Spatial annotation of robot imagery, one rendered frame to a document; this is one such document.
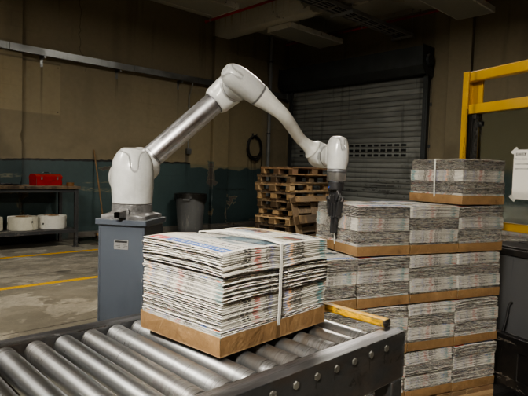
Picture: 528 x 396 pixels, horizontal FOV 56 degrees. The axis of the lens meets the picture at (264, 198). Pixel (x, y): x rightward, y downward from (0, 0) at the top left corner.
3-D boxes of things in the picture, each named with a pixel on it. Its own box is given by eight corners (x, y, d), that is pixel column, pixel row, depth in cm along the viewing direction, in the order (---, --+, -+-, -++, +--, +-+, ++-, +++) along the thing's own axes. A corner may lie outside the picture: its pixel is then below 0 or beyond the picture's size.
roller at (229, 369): (144, 335, 132) (144, 317, 132) (266, 396, 98) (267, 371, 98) (127, 339, 129) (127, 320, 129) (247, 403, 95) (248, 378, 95)
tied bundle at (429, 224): (362, 243, 262) (364, 200, 261) (406, 242, 274) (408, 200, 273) (409, 255, 228) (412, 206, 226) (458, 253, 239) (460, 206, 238)
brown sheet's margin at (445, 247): (363, 242, 262) (363, 234, 262) (406, 241, 274) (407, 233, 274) (410, 254, 228) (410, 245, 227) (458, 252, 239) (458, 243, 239)
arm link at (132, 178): (112, 204, 184) (113, 145, 183) (108, 201, 201) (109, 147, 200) (156, 204, 190) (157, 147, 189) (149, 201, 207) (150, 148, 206)
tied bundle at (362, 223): (313, 245, 252) (315, 199, 251) (362, 243, 263) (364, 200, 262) (355, 258, 217) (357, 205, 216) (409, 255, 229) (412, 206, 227)
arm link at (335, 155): (353, 170, 227) (338, 170, 240) (354, 136, 227) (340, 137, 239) (331, 168, 223) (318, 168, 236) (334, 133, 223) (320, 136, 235)
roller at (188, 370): (122, 340, 128) (122, 320, 128) (242, 405, 94) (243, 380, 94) (104, 344, 124) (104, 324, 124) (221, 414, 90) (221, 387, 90)
